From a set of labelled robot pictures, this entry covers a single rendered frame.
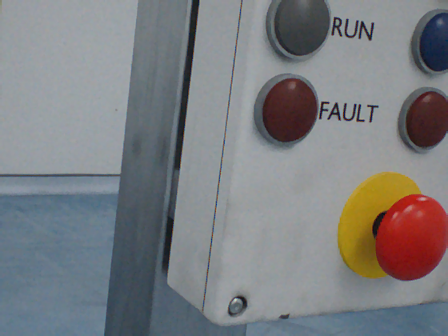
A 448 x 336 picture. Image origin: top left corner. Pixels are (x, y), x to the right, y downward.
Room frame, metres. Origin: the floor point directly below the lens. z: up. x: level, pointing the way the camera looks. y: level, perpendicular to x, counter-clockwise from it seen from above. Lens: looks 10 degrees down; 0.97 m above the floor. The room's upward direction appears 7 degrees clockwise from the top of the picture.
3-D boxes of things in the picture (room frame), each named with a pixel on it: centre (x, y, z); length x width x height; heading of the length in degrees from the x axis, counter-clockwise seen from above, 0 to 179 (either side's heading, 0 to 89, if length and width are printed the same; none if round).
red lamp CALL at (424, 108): (0.35, -0.09, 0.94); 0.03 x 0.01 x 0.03; 121
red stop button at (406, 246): (0.34, -0.08, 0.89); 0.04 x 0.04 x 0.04; 31
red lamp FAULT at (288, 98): (0.31, -0.03, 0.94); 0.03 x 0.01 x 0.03; 121
